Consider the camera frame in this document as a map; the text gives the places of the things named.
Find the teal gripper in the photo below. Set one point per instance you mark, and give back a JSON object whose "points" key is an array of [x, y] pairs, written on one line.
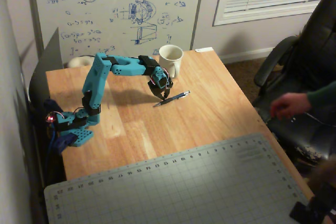
{"points": [[157, 89]]}

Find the dark blue pen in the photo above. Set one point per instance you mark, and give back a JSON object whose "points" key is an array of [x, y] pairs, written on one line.
{"points": [[176, 96]]}

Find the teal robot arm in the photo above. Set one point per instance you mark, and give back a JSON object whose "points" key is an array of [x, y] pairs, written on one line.
{"points": [[95, 82]]}

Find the forearm in green sleeve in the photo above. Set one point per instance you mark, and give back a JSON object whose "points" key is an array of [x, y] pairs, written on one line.
{"points": [[324, 95]]}

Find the person's bare hand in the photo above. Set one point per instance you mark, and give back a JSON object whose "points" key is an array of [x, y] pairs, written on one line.
{"points": [[290, 106]]}

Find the cream ceramic mug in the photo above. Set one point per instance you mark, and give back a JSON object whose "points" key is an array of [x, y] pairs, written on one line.
{"points": [[168, 65]]}

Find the small white flat block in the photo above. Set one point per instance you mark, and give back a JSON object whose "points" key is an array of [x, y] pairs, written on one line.
{"points": [[204, 49]]}

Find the white round object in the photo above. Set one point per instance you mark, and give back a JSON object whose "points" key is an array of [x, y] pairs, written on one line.
{"points": [[78, 62]]}

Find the whiteboard with blue drawings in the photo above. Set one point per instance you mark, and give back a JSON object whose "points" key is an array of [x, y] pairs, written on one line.
{"points": [[115, 11]]}

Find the grey gridded cutting mat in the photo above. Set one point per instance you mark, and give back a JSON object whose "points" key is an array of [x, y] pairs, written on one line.
{"points": [[170, 190]]}

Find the dark blue table clamp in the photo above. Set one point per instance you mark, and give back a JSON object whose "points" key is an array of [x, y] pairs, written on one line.
{"points": [[63, 144]]}

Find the controller board with red light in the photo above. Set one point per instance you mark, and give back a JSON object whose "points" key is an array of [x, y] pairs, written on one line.
{"points": [[50, 118]]}

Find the dark grey flat panel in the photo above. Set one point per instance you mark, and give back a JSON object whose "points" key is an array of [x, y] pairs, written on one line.
{"points": [[47, 64]]}

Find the black leather office chair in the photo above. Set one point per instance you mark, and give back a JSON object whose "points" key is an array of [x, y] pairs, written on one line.
{"points": [[315, 51]]}

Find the person's brown hair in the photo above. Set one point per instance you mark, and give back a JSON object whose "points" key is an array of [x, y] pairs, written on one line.
{"points": [[325, 172]]}

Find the black plastic clamp mount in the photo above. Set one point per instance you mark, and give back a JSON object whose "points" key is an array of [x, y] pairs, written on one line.
{"points": [[319, 203]]}

